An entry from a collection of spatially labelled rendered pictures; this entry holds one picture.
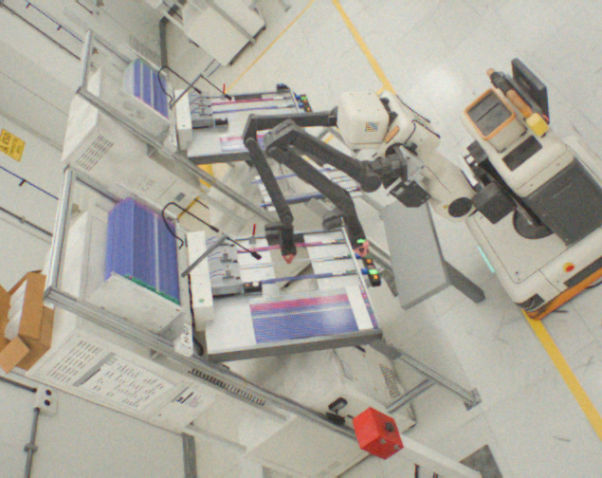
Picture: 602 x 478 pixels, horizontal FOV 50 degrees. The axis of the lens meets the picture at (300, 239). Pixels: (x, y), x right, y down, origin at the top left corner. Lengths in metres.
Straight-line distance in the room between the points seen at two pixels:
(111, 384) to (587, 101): 2.74
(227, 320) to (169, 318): 0.27
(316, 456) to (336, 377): 0.55
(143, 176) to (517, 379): 2.23
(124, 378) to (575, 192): 1.90
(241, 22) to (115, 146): 3.79
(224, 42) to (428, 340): 4.64
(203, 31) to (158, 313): 5.00
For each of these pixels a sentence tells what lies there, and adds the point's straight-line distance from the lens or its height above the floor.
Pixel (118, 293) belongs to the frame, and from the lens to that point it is 2.49.
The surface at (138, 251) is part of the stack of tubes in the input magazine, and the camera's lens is 2.65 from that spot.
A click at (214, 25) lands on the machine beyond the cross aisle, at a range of 7.21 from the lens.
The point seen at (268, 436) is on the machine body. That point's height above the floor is 0.62.
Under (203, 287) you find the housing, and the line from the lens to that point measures 2.76.
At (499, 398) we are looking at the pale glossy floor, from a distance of 3.18.
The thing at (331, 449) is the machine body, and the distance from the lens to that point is 3.31.
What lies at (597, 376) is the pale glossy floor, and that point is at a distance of 3.01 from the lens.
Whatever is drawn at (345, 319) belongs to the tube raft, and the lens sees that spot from 2.73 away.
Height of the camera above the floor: 2.62
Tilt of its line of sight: 34 degrees down
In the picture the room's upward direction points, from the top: 56 degrees counter-clockwise
